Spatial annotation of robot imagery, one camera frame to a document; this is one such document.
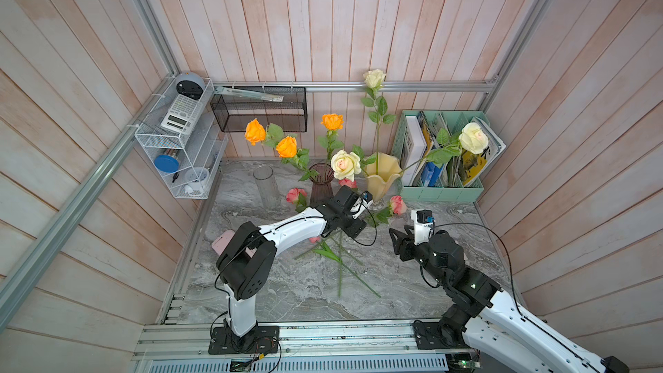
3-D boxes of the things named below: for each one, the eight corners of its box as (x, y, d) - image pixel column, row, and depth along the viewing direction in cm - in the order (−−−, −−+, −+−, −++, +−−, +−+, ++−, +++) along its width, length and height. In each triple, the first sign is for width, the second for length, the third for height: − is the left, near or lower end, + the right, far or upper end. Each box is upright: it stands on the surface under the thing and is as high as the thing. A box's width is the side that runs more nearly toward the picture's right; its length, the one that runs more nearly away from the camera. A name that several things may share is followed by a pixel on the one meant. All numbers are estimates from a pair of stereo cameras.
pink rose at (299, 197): (298, 213, 103) (297, 207, 100) (286, 200, 108) (284, 193, 104) (312, 204, 106) (312, 198, 103) (299, 191, 111) (298, 185, 107)
